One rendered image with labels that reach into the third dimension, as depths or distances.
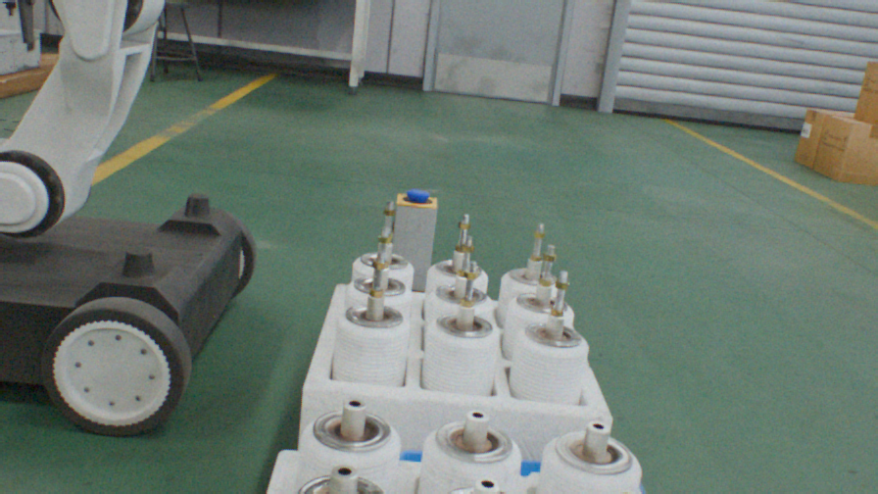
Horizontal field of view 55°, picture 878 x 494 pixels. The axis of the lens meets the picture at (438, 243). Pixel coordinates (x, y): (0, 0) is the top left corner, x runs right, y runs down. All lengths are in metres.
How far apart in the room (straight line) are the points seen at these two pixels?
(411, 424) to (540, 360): 0.18
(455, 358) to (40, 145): 0.76
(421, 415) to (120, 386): 0.46
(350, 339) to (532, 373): 0.24
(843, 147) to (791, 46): 2.06
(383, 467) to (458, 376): 0.30
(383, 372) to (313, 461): 0.30
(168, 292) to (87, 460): 0.25
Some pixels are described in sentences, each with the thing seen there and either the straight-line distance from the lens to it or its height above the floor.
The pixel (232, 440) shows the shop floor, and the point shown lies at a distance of 1.31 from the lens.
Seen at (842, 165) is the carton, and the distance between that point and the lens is 4.70.
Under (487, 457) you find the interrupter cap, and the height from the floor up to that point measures 0.25.
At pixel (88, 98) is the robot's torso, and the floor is 0.45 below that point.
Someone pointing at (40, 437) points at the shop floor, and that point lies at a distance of 1.34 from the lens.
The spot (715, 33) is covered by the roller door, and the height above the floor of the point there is 0.63.
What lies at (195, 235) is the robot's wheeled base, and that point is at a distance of 1.59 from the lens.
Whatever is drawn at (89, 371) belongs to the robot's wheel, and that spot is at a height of 0.09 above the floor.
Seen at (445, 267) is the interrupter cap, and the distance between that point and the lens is 1.32.
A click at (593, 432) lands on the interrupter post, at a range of 0.84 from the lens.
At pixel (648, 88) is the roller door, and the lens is 6.36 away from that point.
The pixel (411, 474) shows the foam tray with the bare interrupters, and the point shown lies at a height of 0.18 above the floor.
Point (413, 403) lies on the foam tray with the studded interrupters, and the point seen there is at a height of 0.17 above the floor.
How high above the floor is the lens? 0.66
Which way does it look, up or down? 16 degrees down
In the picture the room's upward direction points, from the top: 7 degrees clockwise
